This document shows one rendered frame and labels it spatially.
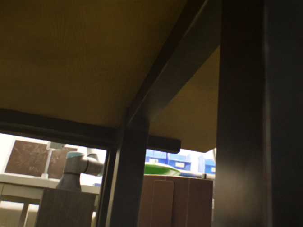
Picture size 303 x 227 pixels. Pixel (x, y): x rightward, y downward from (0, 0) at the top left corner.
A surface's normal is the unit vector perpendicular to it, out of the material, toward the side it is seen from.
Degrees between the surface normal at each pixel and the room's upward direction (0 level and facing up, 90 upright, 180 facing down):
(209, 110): 180
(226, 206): 90
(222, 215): 90
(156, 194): 93
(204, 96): 180
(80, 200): 90
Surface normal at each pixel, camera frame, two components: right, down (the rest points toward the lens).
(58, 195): 0.35, -0.30
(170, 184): -0.27, -0.33
